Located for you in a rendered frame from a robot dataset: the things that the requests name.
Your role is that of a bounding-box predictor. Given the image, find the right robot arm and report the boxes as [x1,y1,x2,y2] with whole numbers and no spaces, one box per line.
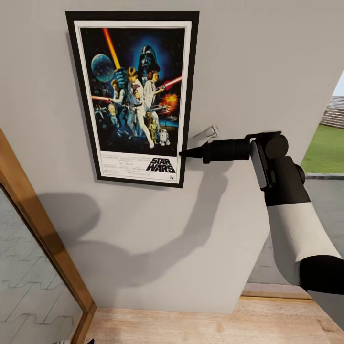
[179,125,344,331]

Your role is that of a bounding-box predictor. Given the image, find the poster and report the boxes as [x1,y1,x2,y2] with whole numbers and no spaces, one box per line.
[65,11,200,188]

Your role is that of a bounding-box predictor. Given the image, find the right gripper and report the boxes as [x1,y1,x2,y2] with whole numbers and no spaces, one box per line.
[179,139,234,164]

